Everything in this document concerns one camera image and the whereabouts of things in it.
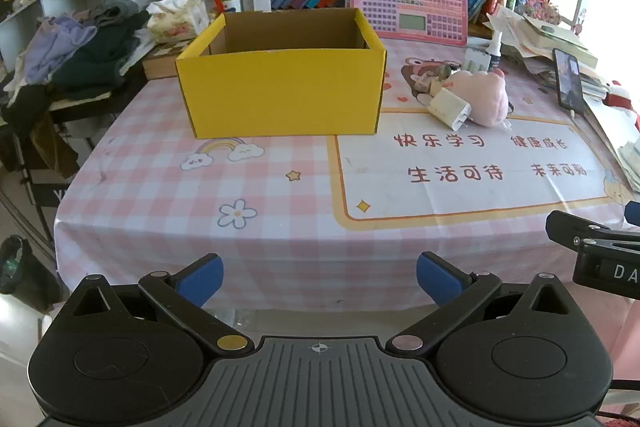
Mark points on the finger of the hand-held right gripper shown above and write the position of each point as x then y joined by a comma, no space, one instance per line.
633,213
567,227

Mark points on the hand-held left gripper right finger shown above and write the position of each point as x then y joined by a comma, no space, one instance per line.
439,279

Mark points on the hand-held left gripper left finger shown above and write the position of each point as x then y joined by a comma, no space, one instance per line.
201,281

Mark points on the pink plush toy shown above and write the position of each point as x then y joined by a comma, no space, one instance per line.
477,99

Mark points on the white charger plug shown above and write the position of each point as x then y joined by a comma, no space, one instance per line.
448,108

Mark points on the small spray bottle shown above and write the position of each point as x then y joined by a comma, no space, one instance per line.
498,57

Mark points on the small grey object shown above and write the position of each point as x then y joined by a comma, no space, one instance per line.
449,74

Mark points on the yellow cardboard box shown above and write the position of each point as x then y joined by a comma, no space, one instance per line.
280,92

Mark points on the pink checked table mat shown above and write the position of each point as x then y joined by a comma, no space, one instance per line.
250,217

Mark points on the white red plush toy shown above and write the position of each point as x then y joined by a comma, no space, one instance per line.
622,99

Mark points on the black smartphone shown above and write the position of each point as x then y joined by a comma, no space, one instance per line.
569,79

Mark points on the dark trash bin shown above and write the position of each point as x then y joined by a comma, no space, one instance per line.
22,269

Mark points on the stack of papers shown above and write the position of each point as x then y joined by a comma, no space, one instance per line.
537,42

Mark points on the checkered board box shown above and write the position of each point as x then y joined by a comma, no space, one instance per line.
160,57

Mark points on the pile of clothes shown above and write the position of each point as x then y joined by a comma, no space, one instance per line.
85,52

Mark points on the tissue pack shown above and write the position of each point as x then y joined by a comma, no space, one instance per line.
176,19

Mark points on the green white cup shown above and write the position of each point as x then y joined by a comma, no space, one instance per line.
230,1

